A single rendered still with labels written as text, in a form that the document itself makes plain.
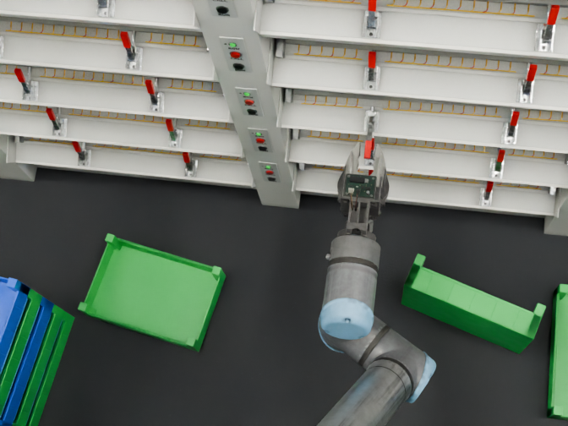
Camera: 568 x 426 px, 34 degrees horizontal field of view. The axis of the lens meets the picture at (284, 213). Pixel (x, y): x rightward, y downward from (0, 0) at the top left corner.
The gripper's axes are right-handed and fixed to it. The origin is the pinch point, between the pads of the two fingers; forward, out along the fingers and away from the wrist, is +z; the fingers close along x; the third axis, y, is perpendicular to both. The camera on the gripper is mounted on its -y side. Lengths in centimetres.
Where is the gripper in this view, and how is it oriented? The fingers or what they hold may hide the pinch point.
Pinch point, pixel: (367, 152)
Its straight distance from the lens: 180.7
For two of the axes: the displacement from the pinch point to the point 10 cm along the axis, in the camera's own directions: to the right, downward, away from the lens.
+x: -9.9, -1.0, 1.2
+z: 1.4, -9.0, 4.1
